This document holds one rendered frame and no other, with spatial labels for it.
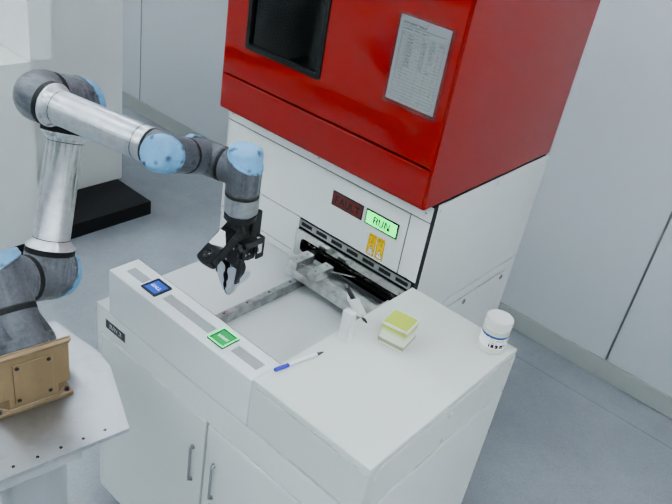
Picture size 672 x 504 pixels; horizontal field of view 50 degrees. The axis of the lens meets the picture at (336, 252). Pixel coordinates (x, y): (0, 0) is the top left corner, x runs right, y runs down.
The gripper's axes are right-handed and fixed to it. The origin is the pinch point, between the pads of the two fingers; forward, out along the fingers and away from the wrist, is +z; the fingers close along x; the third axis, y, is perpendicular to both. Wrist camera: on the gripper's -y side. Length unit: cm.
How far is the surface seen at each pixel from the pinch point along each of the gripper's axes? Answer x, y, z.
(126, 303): 32.2, -4.0, 21.0
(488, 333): -44, 50, 8
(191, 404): 4.4, -3.9, 36.3
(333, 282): 7, 51, 23
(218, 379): -4.4, -4.0, 21.7
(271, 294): 17.1, 35.4, 26.0
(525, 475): -50, 122, 111
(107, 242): 180, 89, 111
